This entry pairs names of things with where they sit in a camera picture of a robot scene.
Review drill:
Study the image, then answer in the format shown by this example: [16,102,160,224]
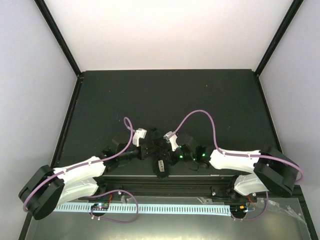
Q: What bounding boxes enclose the black frame post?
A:
[254,0,304,77]
[34,0,82,77]

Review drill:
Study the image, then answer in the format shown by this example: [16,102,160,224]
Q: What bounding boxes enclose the right small circuit board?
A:
[230,205,252,213]

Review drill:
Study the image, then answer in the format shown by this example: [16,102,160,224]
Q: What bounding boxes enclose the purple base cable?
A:
[89,189,140,223]
[230,191,270,223]

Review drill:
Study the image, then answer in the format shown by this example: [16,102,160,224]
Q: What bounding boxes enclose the white slotted cable duct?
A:
[54,202,231,217]

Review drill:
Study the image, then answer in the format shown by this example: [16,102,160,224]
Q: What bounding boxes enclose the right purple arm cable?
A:
[173,109,305,185]

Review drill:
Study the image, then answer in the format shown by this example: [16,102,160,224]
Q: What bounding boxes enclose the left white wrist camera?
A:
[132,128,147,147]

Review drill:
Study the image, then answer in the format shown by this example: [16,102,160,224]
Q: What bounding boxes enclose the left black frame post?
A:
[34,0,82,77]

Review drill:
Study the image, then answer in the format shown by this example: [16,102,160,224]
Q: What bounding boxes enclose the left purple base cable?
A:
[89,189,140,223]

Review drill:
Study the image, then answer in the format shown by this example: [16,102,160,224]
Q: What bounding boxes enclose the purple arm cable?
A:
[22,116,135,213]
[173,109,305,185]

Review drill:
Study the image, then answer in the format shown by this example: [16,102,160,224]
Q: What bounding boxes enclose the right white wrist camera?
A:
[163,131,180,152]

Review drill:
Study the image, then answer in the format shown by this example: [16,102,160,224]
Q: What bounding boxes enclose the left small circuit board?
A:
[91,203,109,211]

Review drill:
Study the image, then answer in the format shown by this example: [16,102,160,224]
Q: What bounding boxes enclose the small circuit board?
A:
[91,203,109,211]
[230,205,252,213]

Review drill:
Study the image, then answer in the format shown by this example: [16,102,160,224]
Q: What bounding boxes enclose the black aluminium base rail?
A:
[95,175,240,202]

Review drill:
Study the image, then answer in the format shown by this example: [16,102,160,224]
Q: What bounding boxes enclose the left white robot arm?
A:
[18,143,148,220]

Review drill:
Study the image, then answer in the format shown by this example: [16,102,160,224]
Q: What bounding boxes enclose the black sneaker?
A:
[147,127,170,179]

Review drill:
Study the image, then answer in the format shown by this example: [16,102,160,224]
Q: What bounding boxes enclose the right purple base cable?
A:
[230,191,270,223]

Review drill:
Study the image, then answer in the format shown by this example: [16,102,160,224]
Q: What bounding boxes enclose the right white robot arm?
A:
[164,144,300,202]

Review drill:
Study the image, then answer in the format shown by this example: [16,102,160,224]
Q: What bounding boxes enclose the right black frame post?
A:
[254,0,304,77]

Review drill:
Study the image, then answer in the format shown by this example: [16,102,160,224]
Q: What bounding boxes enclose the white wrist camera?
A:
[163,131,180,152]
[132,128,147,147]

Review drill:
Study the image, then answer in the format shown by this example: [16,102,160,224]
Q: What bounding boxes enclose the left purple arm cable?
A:
[22,116,135,213]

